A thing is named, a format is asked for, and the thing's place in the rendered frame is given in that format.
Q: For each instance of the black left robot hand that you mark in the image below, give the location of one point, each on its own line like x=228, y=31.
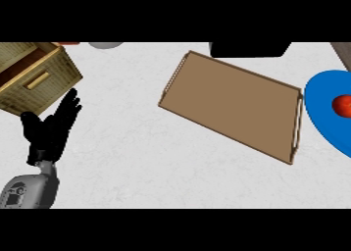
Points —
x=52, y=130

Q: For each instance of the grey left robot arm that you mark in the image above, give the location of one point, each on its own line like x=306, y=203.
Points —
x=31, y=191

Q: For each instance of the red tomato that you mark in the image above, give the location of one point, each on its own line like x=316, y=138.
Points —
x=346, y=106

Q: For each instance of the blue plate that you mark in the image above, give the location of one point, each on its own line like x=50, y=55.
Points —
x=327, y=121

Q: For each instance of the brown wooden tray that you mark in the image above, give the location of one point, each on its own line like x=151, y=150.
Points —
x=234, y=104

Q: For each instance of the dark brown wooden board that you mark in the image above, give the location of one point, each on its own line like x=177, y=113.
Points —
x=349, y=55

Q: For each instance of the wooden cabinet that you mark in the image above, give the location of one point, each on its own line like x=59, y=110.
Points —
x=9, y=65

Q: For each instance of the black appliance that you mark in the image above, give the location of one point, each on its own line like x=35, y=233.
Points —
x=248, y=49

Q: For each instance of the red-brown object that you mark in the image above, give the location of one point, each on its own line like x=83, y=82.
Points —
x=68, y=43

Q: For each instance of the grey round object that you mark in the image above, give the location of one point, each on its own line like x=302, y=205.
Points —
x=105, y=44

